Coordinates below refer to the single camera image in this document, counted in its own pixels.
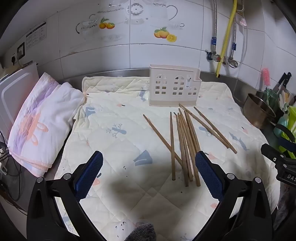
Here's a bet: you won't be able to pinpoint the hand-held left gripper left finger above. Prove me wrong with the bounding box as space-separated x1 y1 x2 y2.
26 151 103 241

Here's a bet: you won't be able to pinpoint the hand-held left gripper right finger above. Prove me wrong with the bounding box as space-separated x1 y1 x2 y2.
195 151 273 241

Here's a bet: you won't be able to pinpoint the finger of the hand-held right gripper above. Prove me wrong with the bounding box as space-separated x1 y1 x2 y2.
261 143 287 163

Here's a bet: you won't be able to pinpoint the pile of wooden chopsticks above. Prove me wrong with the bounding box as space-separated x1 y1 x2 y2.
143 103 238 187

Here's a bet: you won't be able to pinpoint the cream plastic utensil holder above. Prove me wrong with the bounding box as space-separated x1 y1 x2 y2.
149 64 202 107

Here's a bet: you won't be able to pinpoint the person's left forearm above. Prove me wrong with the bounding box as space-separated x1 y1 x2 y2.
125 223 156 241

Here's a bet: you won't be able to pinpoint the green plastic container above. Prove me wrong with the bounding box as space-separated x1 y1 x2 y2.
273 108 296 159

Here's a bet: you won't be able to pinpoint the stainless steel pot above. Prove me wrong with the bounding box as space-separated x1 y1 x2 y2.
243 93 277 130

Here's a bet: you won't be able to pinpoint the cream quilted printed mat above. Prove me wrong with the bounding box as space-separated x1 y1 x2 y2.
54 76 281 241

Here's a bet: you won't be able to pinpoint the green glass jar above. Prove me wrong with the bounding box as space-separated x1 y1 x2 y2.
263 89 279 110

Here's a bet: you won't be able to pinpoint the folded pink white towel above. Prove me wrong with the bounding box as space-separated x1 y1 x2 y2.
7 72 86 178

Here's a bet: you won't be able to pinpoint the pink bottle brush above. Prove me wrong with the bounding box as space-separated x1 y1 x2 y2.
262 68 271 91

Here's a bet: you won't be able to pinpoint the metal water valve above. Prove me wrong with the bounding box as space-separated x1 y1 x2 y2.
206 49 222 62
223 56 239 68

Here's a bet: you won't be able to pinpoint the black handled knife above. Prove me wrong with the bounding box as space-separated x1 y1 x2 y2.
273 72 293 93

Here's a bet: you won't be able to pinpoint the black cables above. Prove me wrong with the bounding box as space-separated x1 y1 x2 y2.
0 130 24 202

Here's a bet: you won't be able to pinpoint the thin white hose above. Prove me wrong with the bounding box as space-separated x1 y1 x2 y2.
240 13 249 66

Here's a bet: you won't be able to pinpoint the braided metal hose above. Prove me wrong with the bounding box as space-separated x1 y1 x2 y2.
231 14 238 58
211 0 218 54

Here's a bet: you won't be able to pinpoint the yellow gas hose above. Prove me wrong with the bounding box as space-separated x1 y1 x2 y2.
216 0 238 78

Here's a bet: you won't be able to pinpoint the wall power socket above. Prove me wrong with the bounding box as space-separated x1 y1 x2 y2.
10 42 25 64

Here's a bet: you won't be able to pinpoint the white printed wall label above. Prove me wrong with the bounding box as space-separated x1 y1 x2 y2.
26 22 47 49

